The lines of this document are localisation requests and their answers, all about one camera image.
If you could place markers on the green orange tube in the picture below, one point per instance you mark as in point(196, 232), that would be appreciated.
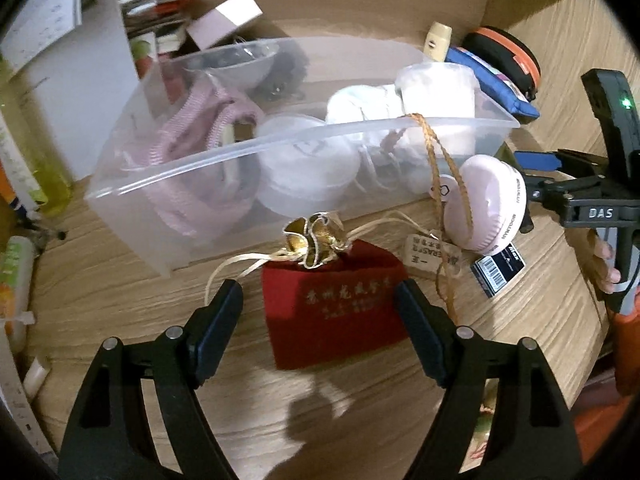
point(17, 267)

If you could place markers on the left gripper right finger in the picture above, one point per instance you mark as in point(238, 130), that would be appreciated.
point(532, 434)

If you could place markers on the pink coil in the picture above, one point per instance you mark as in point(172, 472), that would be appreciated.
point(169, 157)

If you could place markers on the black orange zip case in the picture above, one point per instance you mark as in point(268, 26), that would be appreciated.
point(508, 54)

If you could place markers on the white drawstring pouch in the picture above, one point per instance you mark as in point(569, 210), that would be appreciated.
point(362, 103)

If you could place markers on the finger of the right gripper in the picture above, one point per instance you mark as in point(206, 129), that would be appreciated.
point(549, 192)
point(565, 161)

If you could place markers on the right hand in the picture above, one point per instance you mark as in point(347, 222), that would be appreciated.
point(602, 272)

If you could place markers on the black binder clips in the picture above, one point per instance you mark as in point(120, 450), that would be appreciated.
point(288, 71)

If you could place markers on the small black barcode box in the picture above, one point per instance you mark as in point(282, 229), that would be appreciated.
point(495, 272)

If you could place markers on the blue fabric pencil pouch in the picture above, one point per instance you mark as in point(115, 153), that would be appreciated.
point(495, 84)

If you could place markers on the white bowl of trinkets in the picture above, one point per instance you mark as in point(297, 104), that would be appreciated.
point(245, 65)

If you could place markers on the white round container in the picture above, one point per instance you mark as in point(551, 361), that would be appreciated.
point(311, 176)

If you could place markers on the pink round timer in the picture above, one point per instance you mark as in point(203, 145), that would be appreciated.
point(483, 204)

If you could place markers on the small pink white box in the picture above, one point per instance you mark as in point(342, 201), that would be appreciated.
point(224, 21)

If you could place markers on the stack of books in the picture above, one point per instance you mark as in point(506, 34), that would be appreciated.
point(156, 30)

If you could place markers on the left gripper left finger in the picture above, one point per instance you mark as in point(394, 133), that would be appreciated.
point(108, 434)

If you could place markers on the clear plastic storage bin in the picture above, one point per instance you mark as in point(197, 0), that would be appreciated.
point(395, 166)

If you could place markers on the cream lotion tube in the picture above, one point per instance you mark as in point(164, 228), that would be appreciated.
point(437, 42)

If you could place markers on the yellow green spray bottle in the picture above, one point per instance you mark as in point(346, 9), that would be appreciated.
point(32, 168)

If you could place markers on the red velvet pouch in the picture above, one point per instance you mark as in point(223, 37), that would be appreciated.
point(328, 294)

